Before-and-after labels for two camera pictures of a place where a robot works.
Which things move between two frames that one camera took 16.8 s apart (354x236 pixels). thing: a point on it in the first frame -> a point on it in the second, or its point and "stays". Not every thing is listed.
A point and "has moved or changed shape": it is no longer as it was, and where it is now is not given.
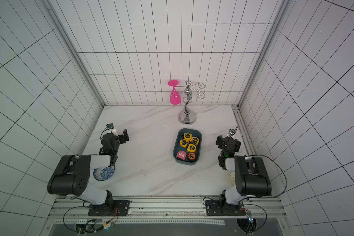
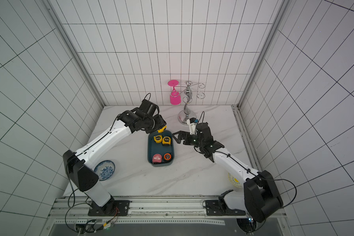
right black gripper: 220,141 -> 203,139
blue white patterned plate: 103,173 stays
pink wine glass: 175,98 stays
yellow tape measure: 183,143 has moved or changed shape
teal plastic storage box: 187,146 -> 160,148
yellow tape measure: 187,136 has moved or changed shape
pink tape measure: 181,154 -> 157,158
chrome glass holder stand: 186,117 stays
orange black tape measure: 191,156 -> 167,157
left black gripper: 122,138 -> 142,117
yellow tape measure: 194,140 has moved or changed shape
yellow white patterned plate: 231,175 stays
